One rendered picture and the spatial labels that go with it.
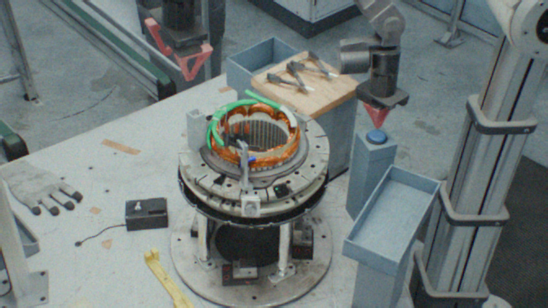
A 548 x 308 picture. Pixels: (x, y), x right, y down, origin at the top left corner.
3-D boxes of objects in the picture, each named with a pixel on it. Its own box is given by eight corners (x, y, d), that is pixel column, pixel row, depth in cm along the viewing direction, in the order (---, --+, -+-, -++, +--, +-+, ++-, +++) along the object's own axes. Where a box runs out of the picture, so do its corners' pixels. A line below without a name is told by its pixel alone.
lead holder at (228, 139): (222, 145, 129) (222, 131, 126) (239, 137, 131) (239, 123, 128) (234, 156, 126) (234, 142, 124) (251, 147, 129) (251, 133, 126)
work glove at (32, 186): (-9, 173, 181) (-12, 165, 179) (39, 153, 187) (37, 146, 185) (41, 226, 167) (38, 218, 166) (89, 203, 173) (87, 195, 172)
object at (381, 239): (380, 356, 144) (399, 262, 125) (331, 331, 147) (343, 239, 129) (418, 272, 160) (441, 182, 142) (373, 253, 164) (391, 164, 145)
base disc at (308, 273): (137, 232, 165) (136, 230, 164) (262, 165, 185) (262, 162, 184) (239, 342, 143) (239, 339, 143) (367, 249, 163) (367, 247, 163)
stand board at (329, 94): (250, 85, 170) (250, 77, 168) (304, 59, 180) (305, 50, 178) (307, 123, 159) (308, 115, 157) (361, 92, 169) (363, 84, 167)
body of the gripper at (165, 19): (177, 50, 119) (177, 13, 114) (148, 19, 125) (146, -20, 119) (209, 41, 122) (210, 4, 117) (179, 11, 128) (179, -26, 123)
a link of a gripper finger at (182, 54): (179, 92, 124) (179, 49, 117) (160, 69, 128) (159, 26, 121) (211, 81, 127) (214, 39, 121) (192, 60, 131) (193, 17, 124)
